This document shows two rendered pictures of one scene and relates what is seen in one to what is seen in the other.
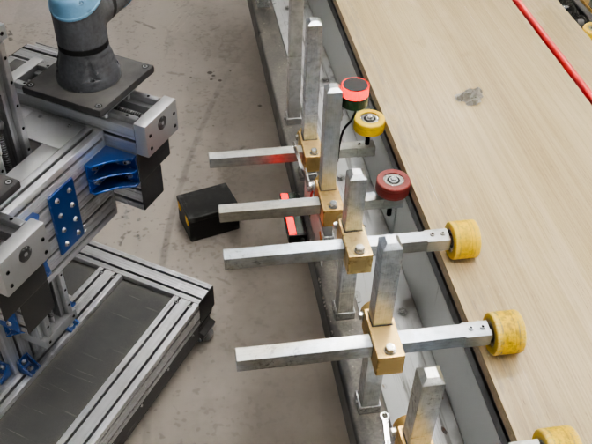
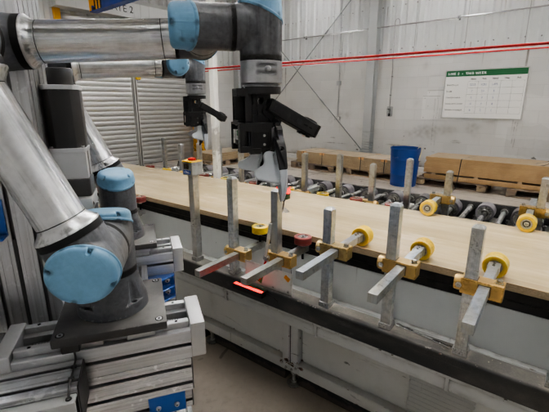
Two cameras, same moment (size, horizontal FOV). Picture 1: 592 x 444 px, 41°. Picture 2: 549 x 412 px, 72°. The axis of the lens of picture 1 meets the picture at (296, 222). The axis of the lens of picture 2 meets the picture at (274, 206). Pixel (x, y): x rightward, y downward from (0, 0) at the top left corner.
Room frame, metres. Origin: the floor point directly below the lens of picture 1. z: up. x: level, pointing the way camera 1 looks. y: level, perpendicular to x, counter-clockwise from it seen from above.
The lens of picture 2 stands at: (0.33, 0.97, 1.49)
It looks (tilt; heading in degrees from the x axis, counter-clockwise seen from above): 15 degrees down; 317
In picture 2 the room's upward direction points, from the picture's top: straight up
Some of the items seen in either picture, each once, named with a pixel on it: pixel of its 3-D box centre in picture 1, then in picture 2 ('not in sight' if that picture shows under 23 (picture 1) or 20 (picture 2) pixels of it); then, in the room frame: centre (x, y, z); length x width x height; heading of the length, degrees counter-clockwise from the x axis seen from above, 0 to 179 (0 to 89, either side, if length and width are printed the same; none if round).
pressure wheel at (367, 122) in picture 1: (367, 134); (260, 235); (1.66, -0.18, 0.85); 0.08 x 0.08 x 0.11
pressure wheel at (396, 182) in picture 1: (391, 196); (302, 247); (1.41, -0.22, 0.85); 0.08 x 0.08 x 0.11
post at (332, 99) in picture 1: (328, 173); (276, 244); (1.43, -0.07, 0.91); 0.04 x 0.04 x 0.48; 10
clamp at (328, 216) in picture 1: (329, 199); (281, 257); (1.41, -0.08, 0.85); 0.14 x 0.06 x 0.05; 10
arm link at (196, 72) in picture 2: not in sight; (194, 68); (1.64, 0.16, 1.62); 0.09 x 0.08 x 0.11; 73
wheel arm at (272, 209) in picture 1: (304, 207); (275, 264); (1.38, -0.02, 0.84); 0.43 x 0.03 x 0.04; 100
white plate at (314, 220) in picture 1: (313, 215); (267, 277); (1.45, -0.04, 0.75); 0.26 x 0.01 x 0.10; 10
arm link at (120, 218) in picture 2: not in sight; (104, 237); (1.15, 0.71, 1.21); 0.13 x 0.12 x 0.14; 149
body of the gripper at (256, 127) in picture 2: not in sight; (257, 121); (0.87, 0.50, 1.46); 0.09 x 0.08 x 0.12; 66
